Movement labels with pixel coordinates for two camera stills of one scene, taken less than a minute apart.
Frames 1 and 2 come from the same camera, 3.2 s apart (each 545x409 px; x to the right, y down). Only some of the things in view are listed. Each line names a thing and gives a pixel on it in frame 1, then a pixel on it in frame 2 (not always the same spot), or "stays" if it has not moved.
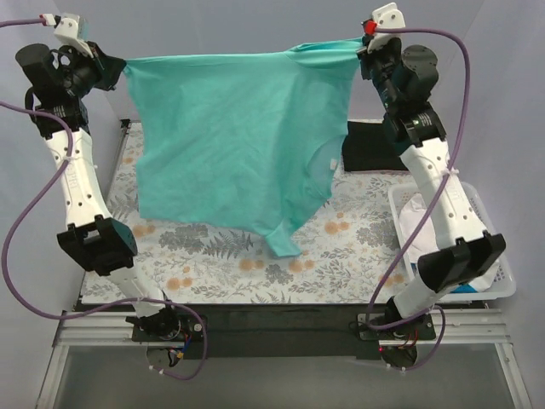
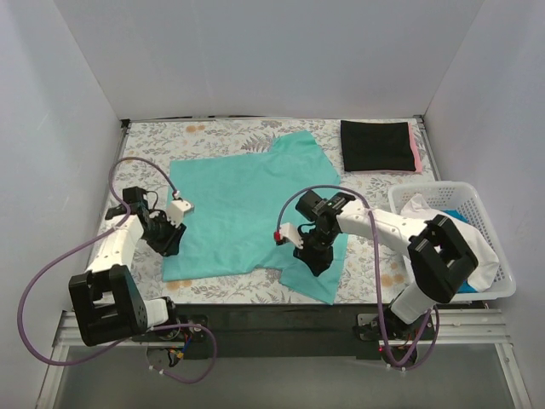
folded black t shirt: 368,147 stays
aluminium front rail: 112,329 stays
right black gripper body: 370,60 -> 313,257
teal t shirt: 245,138 -> 237,201
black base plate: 282,331 stays
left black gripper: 104,68 -> 168,240
